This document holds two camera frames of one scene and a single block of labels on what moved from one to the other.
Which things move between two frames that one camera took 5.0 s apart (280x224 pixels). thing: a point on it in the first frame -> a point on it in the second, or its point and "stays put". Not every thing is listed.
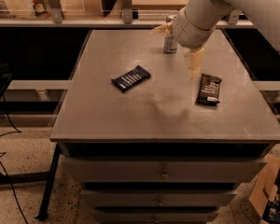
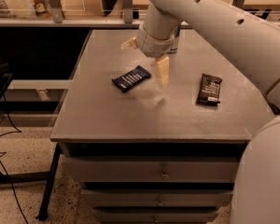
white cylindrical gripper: [187, 32] -> [151, 45]
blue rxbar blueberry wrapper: [130, 78] stays put
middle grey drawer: [160, 197] stays put
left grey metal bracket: [56, 8] stays put
